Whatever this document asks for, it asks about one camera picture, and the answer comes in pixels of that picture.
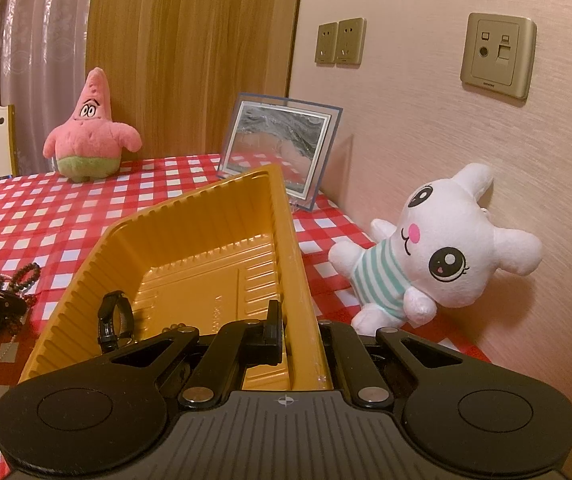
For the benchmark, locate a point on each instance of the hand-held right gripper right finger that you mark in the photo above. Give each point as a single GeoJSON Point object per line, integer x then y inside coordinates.
{"type": "Point", "coordinates": [338, 345]}

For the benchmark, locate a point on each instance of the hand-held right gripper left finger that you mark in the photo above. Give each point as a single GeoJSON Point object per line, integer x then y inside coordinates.
{"type": "Point", "coordinates": [271, 332]}

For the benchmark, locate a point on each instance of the orange plastic tray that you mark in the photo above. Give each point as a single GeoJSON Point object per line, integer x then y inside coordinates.
{"type": "Point", "coordinates": [191, 240]}

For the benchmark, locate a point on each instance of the black wristwatch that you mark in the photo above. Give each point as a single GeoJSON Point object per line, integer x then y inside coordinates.
{"type": "Point", "coordinates": [111, 330]}

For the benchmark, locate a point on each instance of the red white checked tablecloth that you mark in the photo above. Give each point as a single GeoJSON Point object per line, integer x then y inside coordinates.
{"type": "Point", "coordinates": [41, 210]}

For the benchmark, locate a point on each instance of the white rabbit plush toy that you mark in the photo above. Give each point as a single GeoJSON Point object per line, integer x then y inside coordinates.
{"type": "Point", "coordinates": [446, 220]}

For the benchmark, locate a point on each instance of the pink starfish plush toy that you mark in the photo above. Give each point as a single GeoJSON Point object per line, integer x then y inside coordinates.
{"type": "Point", "coordinates": [91, 140]}

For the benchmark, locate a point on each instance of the sheer curtain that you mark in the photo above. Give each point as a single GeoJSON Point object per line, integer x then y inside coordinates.
{"type": "Point", "coordinates": [26, 35]}

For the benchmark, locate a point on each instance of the glass picture frame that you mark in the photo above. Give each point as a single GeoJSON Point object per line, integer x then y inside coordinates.
{"type": "Point", "coordinates": [276, 130]}

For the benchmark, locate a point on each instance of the beige wall power socket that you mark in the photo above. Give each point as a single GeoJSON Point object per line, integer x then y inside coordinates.
{"type": "Point", "coordinates": [350, 42]}
{"type": "Point", "coordinates": [326, 44]}

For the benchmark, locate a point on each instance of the wooden wall panel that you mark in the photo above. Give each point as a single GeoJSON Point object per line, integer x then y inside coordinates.
{"type": "Point", "coordinates": [191, 35]}

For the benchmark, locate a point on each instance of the beige wall data socket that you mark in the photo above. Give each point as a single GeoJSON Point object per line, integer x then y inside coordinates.
{"type": "Point", "coordinates": [498, 55]}

